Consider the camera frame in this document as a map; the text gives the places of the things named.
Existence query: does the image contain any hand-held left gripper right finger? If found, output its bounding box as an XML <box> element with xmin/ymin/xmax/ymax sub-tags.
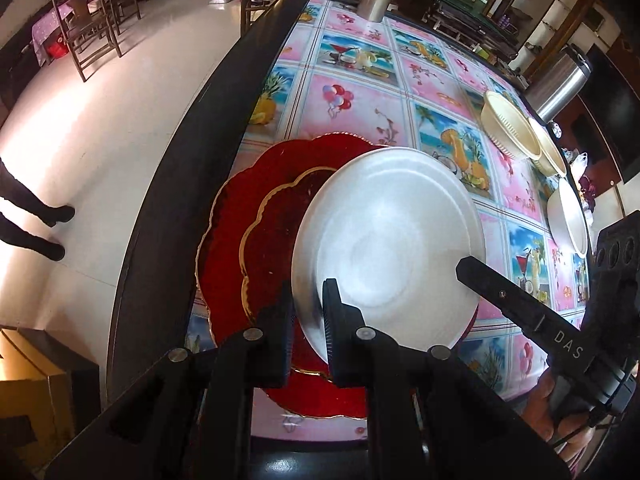
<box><xmin>322</xmin><ymin>278</ymin><xmax>572</xmax><ymax>480</ymax></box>

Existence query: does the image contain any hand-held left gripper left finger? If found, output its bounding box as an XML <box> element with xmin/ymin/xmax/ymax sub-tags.
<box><xmin>45</xmin><ymin>279</ymin><xmax>301</xmax><ymax>480</ymax></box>

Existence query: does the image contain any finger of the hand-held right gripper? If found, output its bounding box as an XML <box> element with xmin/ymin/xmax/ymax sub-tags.
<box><xmin>455</xmin><ymin>255</ymin><xmax>602</xmax><ymax>377</ymax></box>

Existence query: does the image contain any white round plate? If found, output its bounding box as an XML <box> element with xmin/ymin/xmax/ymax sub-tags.
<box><xmin>291</xmin><ymin>146</ymin><xmax>487</xmax><ymax>367</ymax></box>

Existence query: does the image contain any cream ribbed bowl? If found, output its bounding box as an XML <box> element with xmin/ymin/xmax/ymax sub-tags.
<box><xmin>481</xmin><ymin>90</ymin><xmax>544</xmax><ymax>162</ymax></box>

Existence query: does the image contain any person's right hand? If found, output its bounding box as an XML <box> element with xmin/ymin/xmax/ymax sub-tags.
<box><xmin>520</xmin><ymin>374</ymin><xmax>597</xmax><ymax>478</ymax></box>

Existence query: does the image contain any small red gold-rimmed plate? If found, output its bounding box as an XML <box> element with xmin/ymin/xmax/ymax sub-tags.
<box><xmin>239</xmin><ymin>166</ymin><xmax>346</xmax><ymax>378</ymax></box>

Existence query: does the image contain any large red gold-rimmed plate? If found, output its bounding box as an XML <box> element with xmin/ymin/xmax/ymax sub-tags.
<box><xmin>195</xmin><ymin>132</ymin><xmax>481</xmax><ymax>421</ymax></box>

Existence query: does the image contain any white plastic bag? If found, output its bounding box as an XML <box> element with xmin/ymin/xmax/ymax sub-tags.
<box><xmin>570</xmin><ymin>152</ymin><xmax>592</xmax><ymax>181</ymax></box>

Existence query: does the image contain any black television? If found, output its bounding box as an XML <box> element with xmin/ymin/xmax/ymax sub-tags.
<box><xmin>580</xmin><ymin>45</ymin><xmax>640</xmax><ymax>186</ymax></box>

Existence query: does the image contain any steel thermos jug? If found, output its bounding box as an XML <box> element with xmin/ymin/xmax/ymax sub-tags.
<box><xmin>525</xmin><ymin>44</ymin><xmax>592</xmax><ymax>123</ymax></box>

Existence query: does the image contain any cardboard box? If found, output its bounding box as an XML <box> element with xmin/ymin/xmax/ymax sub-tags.
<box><xmin>0</xmin><ymin>327</ymin><xmax>101</xmax><ymax>480</ymax></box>

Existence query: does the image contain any black glass table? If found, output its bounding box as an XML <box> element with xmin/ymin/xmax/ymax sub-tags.
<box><xmin>410</xmin><ymin>0</ymin><xmax>521</xmax><ymax>57</ymax></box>

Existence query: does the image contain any purple cloth side table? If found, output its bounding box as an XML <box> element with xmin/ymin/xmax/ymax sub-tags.
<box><xmin>32</xmin><ymin>2</ymin><xmax>71</xmax><ymax>66</ymax></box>

